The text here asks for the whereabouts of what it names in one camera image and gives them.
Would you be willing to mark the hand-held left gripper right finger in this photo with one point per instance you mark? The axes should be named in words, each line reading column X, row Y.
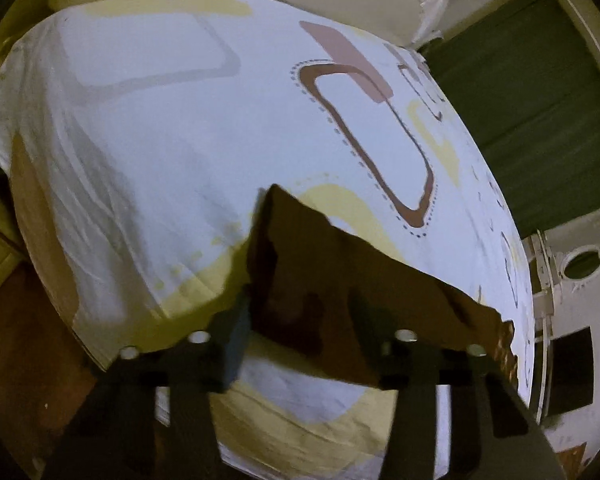
column 416, row 400

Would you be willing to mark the brown checked cloth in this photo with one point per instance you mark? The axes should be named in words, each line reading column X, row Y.
column 330, row 270

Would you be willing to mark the green curtain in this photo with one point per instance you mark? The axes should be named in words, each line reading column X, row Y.
column 520, row 110

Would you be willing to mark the white metal rail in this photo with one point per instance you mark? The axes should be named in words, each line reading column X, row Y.
column 544, row 310

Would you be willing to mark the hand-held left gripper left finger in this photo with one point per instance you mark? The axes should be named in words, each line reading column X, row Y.
column 234, row 342

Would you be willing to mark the white board with round hole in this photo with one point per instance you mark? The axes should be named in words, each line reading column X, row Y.
column 595, row 300

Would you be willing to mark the white patterned bedsheet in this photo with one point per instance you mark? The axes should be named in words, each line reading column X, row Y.
column 155, row 135

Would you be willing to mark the black screen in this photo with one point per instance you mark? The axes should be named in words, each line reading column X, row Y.
column 572, row 370

